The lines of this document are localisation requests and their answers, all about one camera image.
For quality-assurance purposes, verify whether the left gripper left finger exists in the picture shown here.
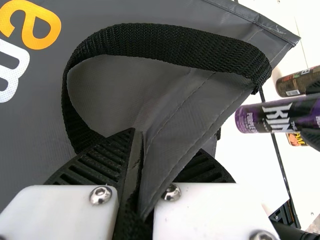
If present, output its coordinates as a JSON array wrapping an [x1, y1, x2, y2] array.
[[0, 126, 145, 240]]

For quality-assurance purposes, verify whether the dark grey bag with straps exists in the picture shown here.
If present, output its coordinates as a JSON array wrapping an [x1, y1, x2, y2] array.
[[0, 0, 302, 226]]

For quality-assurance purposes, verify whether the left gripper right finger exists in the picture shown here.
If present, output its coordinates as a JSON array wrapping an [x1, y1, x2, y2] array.
[[152, 148, 280, 240]]

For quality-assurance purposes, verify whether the purple can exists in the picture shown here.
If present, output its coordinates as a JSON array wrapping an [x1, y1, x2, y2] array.
[[234, 97, 320, 135]]

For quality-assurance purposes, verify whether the black strip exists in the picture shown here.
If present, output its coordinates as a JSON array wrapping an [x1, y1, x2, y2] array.
[[258, 86, 300, 227]]

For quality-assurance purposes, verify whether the dark coffee bottle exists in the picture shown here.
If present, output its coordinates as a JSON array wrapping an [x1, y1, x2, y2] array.
[[276, 65, 320, 98]]

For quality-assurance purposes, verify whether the rectangular tin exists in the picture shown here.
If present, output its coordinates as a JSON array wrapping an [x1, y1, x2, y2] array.
[[286, 132, 308, 147]]

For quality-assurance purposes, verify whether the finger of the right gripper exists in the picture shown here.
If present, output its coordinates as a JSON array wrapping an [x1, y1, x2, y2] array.
[[300, 126, 320, 151], [305, 79, 320, 97]]

